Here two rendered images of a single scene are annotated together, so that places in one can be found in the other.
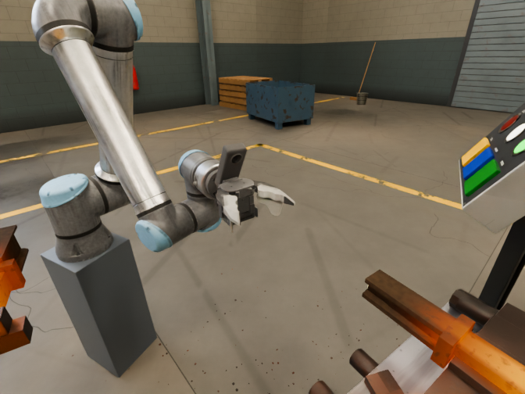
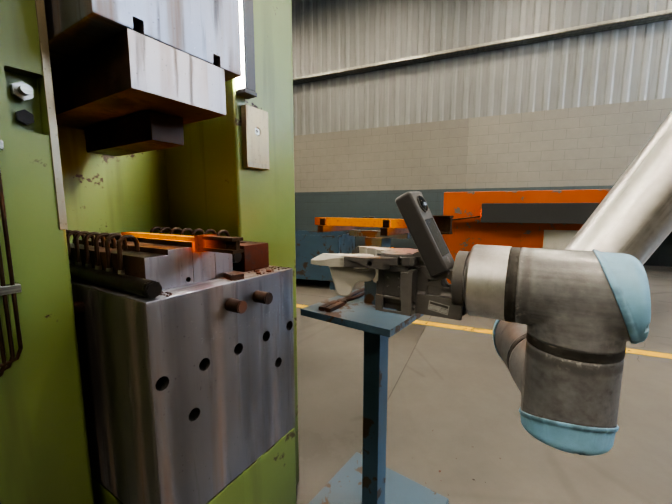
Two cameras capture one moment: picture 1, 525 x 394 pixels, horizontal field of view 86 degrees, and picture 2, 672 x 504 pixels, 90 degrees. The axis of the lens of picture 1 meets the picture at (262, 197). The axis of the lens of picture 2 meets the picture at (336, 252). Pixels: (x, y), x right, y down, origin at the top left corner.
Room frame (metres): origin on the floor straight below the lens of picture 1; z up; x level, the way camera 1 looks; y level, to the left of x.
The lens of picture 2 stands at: (0.93, -0.22, 1.07)
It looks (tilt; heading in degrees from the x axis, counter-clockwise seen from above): 7 degrees down; 156
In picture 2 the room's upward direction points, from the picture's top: straight up
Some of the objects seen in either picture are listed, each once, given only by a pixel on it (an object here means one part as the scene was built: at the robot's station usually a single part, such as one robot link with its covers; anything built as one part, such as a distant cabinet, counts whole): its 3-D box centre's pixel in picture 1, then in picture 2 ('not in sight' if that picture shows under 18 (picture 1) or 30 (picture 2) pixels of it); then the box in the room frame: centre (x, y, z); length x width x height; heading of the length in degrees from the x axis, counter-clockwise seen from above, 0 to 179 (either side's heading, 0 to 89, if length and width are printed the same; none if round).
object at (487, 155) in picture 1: (479, 164); not in sight; (0.64, -0.52, 1.01); 0.07 x 0.05 x 0.07; 149
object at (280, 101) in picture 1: (278, 102); not in sight; (5.81, -0.35, 0.36); 1.21 x 0.81 x 0.72; 30
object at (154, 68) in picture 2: not in sight; (126, 96); (0.01, -0.33, 1.32); 0.42 x 0.20 x 0.10; 34
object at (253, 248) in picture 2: not in sight; (240, 255); (0.04, -0.10, 0.95); 0.12 x 0.09 x 0.07; 34
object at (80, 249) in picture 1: (82, 235); not in sight; (0.89, 0.68, 0.65); 0.19 x 0.19 x 0.10
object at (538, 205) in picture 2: not in sight; (517, 246); (-1.74, 3.29, 0.63); 2.10 x 1.12 x 1.25; 42
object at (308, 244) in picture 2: not in sight; (307, 257); (-3.66, 1.38, 0.36); 1.21 x 0.81 x 0.72; 48
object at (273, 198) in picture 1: (275, 203); (342, 275); (0.51, -0.03, 0.98); 0.09 x 0.03 x 0.06; 63
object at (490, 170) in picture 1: (482, 179); not in sight; (0.55, -0.47, 1.01); 0.07 x 0.05 x 0.07; 149
